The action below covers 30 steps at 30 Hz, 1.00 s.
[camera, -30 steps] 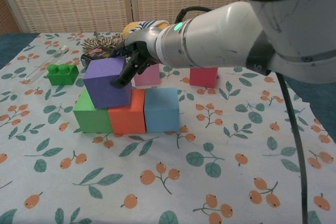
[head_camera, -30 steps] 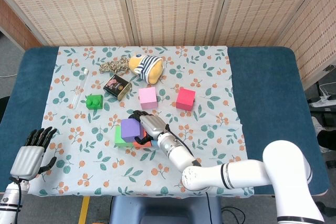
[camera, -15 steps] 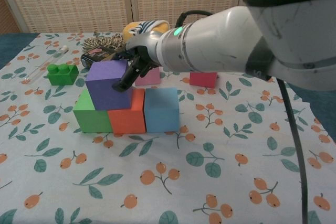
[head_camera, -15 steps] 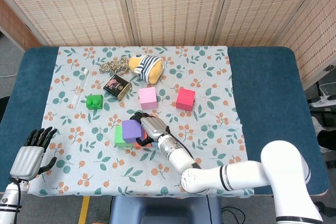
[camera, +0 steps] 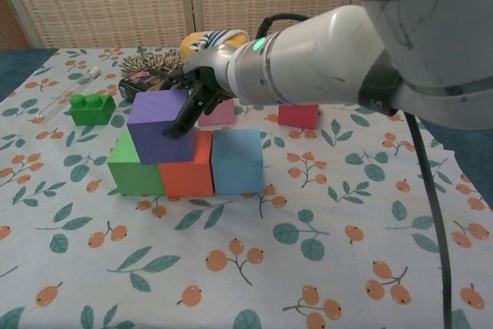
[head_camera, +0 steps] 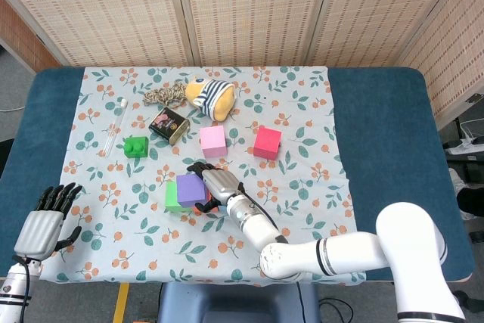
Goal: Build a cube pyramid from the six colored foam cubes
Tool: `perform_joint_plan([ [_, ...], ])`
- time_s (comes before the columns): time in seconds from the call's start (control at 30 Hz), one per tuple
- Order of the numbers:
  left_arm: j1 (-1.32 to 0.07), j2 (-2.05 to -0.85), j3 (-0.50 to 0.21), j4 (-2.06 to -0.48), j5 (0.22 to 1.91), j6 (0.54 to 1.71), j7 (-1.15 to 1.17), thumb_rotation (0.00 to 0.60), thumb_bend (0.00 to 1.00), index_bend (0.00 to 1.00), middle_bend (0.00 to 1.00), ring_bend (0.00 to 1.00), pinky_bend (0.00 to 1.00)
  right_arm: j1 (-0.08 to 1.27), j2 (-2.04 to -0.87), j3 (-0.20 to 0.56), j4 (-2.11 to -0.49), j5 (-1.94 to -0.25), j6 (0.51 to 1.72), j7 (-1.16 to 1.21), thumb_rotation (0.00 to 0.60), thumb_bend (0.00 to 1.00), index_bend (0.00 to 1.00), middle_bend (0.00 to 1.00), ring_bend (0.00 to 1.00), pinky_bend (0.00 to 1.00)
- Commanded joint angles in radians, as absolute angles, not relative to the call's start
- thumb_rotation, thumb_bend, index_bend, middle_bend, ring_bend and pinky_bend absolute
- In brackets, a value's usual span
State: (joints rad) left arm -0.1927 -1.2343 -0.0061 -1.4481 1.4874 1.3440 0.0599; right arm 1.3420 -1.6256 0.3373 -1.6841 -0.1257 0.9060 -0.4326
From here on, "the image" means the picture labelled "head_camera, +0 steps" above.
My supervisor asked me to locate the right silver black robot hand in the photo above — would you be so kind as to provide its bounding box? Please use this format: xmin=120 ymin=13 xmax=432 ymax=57
xmin=187 ymin=162 xmax=245 ymax=214

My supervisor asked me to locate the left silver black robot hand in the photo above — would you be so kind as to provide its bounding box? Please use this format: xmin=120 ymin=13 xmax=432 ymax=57
xmin=14 ymin=182 xmax=83 ymax=262

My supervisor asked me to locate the purple foam cube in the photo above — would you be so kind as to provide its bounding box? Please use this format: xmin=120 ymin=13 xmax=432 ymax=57
xmin=175 ymin=173 xmax=209 ymax=209

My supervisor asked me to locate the orange foam cube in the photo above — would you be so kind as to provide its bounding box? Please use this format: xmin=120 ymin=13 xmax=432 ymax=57
xmin=191 ymin=190 xmax=221 ymax=214

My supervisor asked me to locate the green foam cube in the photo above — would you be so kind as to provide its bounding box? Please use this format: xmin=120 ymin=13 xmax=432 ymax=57
xmin=165 ymin=181 xmax=194 ymax=213

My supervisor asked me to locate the pink foam cube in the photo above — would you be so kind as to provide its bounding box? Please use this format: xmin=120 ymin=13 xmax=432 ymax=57
xmin=199 ymin=125 xmax=228 ymax=159

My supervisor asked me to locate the red foam cube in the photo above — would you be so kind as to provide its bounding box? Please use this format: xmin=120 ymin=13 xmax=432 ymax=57
xmin=253 ymin=126 xmax=283 ymax=160

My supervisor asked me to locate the floral berry tablecloth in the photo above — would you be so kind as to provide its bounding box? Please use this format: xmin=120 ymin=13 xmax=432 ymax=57
xmin=39 ymin=65 xmax=366 ymax=287

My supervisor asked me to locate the black gold tin can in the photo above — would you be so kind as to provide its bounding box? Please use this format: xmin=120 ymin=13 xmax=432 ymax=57
xmin=148 ymin=107 xmax=191 ymax=147

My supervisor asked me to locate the yellow striped plush toy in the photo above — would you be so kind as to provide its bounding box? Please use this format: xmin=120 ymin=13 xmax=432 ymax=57
xmin=184 ymin=76 xmax=236 ymax=123

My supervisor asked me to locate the green toy building brick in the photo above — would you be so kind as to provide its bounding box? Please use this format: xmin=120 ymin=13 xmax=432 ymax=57
xmin=123 ymin=135 xmax=149 ymax=159

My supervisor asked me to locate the clear plastic tube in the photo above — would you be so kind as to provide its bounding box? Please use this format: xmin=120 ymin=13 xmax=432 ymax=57
xmin=102 ymin=98 xmax=129 ymax=158

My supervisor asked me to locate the white shoe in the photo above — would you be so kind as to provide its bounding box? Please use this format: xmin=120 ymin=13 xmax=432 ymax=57
xmin=448 ymin=166 xmax=467 ymax=197

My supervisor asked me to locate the white power strip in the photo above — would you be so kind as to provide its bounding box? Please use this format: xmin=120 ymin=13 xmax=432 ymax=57
xmin=445 ymin=140 xmax=484 ymax=157

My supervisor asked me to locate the black equipment box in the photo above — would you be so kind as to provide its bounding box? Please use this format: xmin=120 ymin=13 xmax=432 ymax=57
xmin=448 ymin=156 xmax=484 ymax=184

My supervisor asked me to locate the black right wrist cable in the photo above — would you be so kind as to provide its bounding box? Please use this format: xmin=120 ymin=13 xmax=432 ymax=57
xmin=236 ymin=182 xmax=289 ymax=245

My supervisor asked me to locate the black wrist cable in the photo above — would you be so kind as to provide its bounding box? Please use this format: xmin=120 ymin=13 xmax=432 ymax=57
xmin=236 ymin=182 xmax=289 ymax=245
xmin=13 ymin=256 xmax=32 ymax=323

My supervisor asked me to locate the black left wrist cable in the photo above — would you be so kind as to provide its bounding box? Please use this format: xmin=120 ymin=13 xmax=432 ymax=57
xmin=13 ymin=256 xmax=32 ymax=323

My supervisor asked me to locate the braided rope bundle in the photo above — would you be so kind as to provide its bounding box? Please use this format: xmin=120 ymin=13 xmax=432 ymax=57
xmin=142 ymin=83 xmax=188 ymax=107

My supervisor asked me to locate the black hanging arm cable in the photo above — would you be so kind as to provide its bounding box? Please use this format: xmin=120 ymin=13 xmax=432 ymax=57
xmin=293 ymin=277 xmax=304 ymax=323

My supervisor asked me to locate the black floor cable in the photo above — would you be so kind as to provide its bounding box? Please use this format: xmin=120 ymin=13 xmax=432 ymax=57
xmin=319 ymin=297 xmax=355 ymax=323

